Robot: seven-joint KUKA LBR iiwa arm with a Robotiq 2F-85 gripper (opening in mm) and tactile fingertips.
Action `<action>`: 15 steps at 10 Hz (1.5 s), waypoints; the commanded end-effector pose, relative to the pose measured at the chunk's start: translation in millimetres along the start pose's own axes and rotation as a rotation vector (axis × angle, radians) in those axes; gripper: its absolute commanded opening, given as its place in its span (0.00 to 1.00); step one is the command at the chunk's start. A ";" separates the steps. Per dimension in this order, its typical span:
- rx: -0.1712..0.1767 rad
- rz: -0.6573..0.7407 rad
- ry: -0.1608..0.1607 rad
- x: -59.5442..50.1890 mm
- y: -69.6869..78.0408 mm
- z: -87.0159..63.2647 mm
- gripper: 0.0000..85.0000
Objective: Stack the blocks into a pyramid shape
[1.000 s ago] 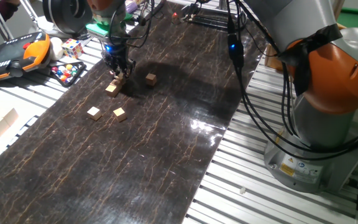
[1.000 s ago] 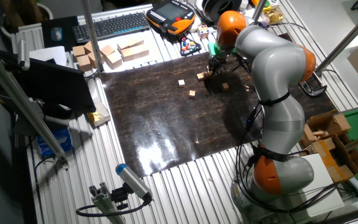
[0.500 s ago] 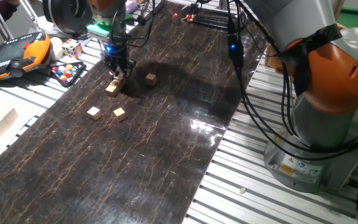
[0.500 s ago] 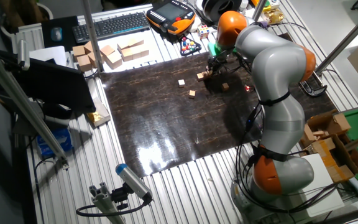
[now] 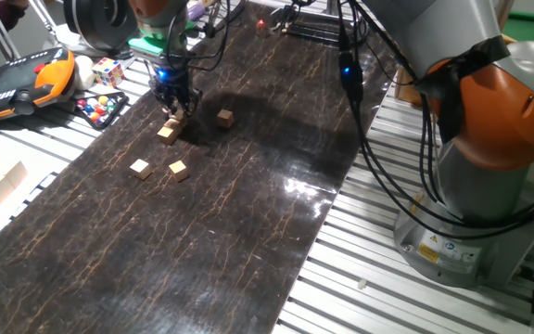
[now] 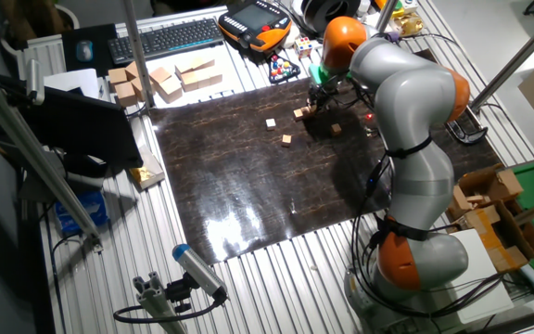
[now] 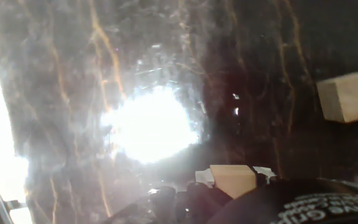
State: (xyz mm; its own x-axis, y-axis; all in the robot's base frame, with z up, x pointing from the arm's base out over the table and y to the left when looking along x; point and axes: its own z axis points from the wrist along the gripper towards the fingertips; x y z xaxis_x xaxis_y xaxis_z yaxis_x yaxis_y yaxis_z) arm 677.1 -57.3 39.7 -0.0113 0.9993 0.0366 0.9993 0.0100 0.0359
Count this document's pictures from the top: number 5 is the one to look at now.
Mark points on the thin grey tripod leg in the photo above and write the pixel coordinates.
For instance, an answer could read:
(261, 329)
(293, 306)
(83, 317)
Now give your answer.
(44, 21)

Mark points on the black filament spool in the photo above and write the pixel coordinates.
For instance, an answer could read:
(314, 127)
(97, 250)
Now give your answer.
(81, 23)

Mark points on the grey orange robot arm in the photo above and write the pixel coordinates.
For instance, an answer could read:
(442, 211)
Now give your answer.
(480, 195)

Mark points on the green felt toy table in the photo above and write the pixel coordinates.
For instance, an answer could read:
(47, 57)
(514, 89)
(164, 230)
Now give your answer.
(529, 28)

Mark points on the rubik's cube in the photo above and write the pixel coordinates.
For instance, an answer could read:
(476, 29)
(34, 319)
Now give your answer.
(108, 72)

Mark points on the small wooden cube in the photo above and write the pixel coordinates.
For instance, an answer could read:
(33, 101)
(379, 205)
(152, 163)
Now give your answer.
(140, 169)
(167, 135)
(225, 118)
(177, 115)
(174, 125)
(179, 170)

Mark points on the orange black teach pendant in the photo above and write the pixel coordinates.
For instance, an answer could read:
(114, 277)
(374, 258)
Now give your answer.
(12, 88)

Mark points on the purple item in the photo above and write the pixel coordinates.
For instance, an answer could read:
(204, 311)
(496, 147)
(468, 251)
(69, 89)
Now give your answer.
(195, 9)

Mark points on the black triangular ball tray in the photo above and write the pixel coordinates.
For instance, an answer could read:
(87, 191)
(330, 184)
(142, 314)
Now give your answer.
(95, 109)

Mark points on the person's hand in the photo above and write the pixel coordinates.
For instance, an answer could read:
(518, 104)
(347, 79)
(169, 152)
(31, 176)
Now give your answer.
(16, 3)

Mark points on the light wooden block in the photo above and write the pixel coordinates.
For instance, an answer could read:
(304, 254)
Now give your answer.
(406, 88)

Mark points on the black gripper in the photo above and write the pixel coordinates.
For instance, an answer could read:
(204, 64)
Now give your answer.
(172, 81)

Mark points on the black rectangular tray frame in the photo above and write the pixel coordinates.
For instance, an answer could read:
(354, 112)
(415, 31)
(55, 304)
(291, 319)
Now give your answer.
(313, 33)

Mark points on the aluminium frame pole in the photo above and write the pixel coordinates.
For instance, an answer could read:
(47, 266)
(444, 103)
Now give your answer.
(332, 5)

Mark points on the large wooden block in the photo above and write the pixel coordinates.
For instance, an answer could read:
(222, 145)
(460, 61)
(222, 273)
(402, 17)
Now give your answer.
(16, 174)
(0, 190)

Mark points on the black adapter with blue light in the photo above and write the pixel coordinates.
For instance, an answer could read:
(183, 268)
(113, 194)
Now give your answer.
(348, 78)

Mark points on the small board with red light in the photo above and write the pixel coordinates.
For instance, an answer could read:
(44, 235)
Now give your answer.
(260, 23)

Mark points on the small white scrap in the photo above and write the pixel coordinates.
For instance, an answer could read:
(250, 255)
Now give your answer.
(362, 283)

